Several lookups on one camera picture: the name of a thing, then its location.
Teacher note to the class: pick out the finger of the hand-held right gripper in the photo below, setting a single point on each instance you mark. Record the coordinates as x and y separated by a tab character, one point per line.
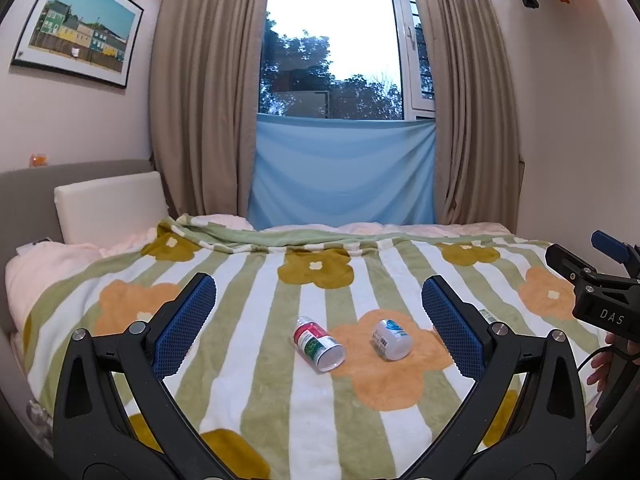
611	246
570	265

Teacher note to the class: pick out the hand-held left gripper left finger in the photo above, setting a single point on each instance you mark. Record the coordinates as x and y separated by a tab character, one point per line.
185	325

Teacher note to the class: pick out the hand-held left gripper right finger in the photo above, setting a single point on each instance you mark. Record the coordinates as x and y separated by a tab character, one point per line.
452	330

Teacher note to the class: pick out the white blue labelled bottle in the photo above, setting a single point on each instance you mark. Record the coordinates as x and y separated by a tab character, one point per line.
391	339

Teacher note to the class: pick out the red green labelled bottle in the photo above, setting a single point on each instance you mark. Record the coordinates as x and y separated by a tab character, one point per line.
320	342

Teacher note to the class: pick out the person's right hand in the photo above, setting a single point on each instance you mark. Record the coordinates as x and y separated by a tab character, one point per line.
600	362

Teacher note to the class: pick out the small white and green object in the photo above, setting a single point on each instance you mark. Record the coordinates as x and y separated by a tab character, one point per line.
487	315

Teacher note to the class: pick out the floral striped blanket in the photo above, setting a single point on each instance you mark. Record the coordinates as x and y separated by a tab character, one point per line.
310	385

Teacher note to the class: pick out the white headboard cushion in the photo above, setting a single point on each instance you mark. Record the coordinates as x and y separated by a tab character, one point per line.
110	207

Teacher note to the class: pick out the white duvet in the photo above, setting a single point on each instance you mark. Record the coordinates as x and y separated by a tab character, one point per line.
55	270

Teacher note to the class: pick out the clear plastic bottles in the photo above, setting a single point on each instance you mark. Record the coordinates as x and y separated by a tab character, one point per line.
39	417

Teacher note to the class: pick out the light blue cloth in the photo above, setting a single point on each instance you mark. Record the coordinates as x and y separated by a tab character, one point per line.
342	170

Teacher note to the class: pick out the grey bed headboard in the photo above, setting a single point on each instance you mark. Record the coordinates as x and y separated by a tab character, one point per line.
27	205

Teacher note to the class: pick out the beige curtain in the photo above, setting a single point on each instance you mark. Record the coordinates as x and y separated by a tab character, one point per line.
462	90
207	90

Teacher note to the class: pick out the small orange object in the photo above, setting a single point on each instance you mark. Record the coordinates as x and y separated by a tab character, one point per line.
38	160

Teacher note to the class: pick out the window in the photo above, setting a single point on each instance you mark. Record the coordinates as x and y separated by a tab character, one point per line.
345	45

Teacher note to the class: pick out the framed picture of houses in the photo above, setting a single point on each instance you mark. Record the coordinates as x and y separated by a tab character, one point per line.
77	25

